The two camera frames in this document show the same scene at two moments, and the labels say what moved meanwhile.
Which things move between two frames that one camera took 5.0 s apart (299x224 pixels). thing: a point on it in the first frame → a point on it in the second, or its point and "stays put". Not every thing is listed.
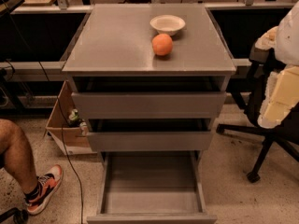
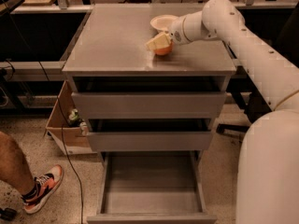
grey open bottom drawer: [151, 188] stays put
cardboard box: [67, 137] stays put
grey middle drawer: [152, 141] stays put
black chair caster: [21, 217] → [8, 214]
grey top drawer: [149, 105] stays put
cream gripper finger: [281, 96] → [160, 41]
